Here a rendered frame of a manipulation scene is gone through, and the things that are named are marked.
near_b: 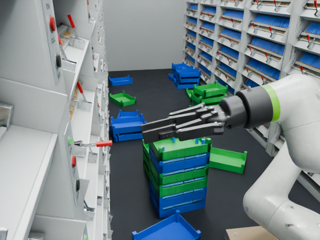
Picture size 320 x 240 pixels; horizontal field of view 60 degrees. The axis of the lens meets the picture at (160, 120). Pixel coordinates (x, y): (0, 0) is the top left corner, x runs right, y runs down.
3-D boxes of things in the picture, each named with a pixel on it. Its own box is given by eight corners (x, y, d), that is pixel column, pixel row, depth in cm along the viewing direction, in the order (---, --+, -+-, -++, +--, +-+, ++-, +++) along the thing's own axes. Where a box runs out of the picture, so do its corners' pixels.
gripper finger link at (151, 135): (174, 135, 63) (174, 136, 63) (144, 143, 63) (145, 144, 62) (172, 124, 62) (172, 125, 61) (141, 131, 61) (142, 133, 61)
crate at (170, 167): (194, 146, 175) (195, 135, 171) (209, 164, 157) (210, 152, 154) (148, 155, 166) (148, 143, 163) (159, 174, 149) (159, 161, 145)
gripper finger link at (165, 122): (169, 119, 64) (168, 117, 65) (140, 125, 64) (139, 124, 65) (171, 130, 66) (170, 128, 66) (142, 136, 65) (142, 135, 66)
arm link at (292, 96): (297, 78, 73) (323, 62, 63) (313, 123, 71) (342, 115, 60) (247, 90, 72) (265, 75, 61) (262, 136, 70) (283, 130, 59)
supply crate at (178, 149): (195, 135, 171) (195, 124, 168) (210, 152, 154) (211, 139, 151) (148, 143, 163) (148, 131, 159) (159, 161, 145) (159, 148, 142)
